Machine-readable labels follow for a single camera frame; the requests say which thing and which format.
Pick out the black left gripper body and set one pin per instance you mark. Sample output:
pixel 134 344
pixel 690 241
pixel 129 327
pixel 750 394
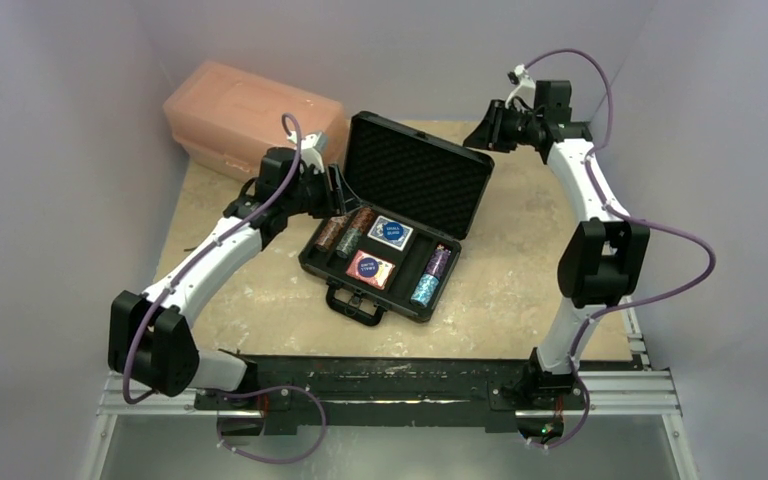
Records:
pixel 313 195

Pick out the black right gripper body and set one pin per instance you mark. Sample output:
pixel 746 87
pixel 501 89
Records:
pixel 496 126

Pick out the orange brown chip stack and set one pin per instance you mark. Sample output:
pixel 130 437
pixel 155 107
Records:
pixel 330 232

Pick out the green dark chip stack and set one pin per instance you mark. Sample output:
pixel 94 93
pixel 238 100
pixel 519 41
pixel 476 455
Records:
pixel 348 243

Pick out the blue small blind button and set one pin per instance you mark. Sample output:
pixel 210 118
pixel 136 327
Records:
pixel 393 231

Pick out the black poker carrying case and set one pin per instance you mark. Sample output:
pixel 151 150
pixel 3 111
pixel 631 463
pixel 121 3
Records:
pixel 424 181

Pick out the blue big blind button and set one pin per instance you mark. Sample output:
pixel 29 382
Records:
pixel 367 267

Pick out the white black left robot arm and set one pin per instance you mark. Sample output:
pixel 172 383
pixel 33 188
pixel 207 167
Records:
pixel 150 333

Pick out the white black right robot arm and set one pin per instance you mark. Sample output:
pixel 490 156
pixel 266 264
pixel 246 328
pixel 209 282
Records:
pixel 602 262

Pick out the blue card deck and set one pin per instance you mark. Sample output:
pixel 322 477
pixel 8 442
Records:
pixel 375 233

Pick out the red card deck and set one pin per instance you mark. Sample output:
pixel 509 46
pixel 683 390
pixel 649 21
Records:
pixel 379 281

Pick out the purple chip stack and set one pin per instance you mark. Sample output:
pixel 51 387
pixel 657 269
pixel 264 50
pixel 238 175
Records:
pixel 438 261

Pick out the light blue chip stack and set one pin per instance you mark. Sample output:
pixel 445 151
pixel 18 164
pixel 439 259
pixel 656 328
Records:
pixel 424 290

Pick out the pink plastic storage box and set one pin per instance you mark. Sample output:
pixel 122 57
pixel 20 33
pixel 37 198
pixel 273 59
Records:
pixel 226 118

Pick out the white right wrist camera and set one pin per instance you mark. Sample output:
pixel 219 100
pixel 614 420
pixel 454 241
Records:
pixel 523 89

